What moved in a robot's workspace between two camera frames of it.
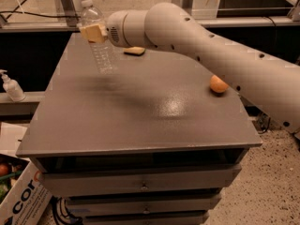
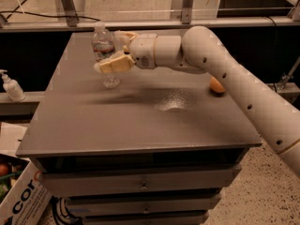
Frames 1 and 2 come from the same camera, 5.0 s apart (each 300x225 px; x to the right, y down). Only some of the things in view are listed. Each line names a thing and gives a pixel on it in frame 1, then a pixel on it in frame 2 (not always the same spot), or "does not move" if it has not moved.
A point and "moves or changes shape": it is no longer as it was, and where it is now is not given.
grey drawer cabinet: x=155 y=142 does not move
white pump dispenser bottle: x=12 y=88 does not move
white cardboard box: x=23 y=198 does not move
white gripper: x=114 y=27 -> x=142 y=51
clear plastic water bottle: x=102 y=52 moves or changes shape
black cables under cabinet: x=61 y=215 does not move
